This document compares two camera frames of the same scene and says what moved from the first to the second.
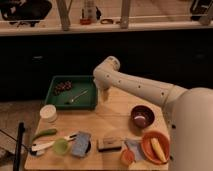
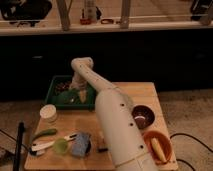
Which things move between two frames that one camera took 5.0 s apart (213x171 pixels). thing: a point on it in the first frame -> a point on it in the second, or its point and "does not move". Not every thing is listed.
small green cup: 61,146 does not move
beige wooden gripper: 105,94 -> 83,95
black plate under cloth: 88,147 does not move
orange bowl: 149,149 does not move
